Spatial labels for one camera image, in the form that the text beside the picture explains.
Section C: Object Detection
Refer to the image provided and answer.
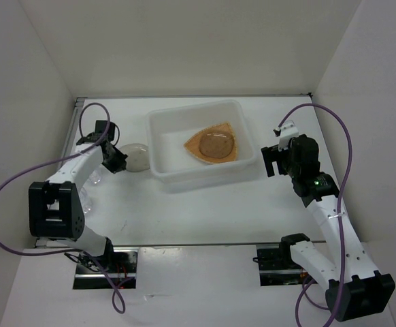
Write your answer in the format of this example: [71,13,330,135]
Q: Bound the smoky glass plate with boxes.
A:
[119,143,150,172]
[199,131,235,159]

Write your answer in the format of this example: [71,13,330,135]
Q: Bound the woven bamboo fan tray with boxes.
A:
[184,122,238,164]

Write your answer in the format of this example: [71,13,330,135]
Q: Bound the translucent white plastic bin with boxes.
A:
[146,99,258,187]

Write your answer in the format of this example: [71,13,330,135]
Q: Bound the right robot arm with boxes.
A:
[261,135,395,322]

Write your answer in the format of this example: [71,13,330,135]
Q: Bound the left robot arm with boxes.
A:
[29,120,127,273]

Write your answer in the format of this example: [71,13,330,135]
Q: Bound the small clear glass dish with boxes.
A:
[79,189,93,215]

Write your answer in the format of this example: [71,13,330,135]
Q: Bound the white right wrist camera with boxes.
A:
[274,120,299,152]

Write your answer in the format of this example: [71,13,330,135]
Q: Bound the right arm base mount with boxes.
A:
[252,243,308,287]

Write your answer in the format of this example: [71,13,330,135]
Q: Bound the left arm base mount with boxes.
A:
[65,247,138,290]

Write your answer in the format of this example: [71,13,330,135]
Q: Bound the aluminium table edge rail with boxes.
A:
[34,97,86,248]

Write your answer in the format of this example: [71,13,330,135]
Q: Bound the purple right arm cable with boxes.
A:
[294,103,353,327]

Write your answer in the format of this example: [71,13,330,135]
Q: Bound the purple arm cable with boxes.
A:
[294,103,353,327]
[0,103,136,313]

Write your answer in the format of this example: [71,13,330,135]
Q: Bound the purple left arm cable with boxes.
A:
[0,103,136,313]

